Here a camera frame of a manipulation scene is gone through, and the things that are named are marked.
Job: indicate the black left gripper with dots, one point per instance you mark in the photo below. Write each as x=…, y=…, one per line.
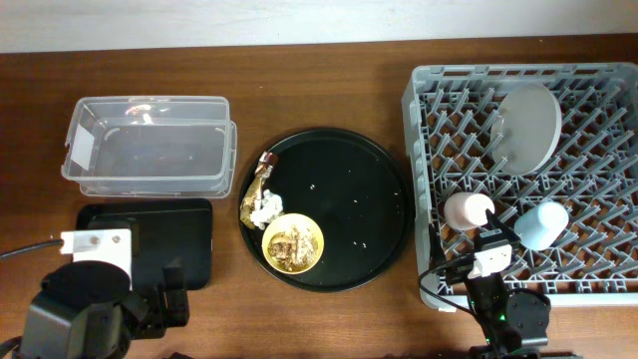
x=169, y=297

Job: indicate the pink plastic cup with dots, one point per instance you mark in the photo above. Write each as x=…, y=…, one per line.
x=467, y=210

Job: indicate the light blue plastic cup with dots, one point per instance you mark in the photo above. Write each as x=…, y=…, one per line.
x=541, y=226

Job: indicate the grey round plate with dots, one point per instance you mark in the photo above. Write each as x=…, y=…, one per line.
x=527, y=129

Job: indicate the yellow bowl with food scraps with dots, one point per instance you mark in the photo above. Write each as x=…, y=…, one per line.
x=292, y=243

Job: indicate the white tissue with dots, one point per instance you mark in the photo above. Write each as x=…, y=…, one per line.
x=268, y=208

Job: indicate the gold brown snack wrapper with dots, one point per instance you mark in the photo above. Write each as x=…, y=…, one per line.
x=253, y=196

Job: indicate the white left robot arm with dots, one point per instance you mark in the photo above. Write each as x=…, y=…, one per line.
x=88, y=309

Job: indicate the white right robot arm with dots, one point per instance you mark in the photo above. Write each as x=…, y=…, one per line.
x=513, y=321

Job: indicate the grey plastic dishwasher rack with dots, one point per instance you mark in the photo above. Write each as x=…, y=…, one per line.
x=449, y=112

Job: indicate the black rectangular tray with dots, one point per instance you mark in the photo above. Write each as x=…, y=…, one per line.
x=163, y=231

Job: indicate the black object at bottom edge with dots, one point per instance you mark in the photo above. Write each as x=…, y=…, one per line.
x=485, y=352

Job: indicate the round black serving tray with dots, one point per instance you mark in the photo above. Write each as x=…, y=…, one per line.
x=358, y=195

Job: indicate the clear plastic bin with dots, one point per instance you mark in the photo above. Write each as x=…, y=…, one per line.
x=151, y=146

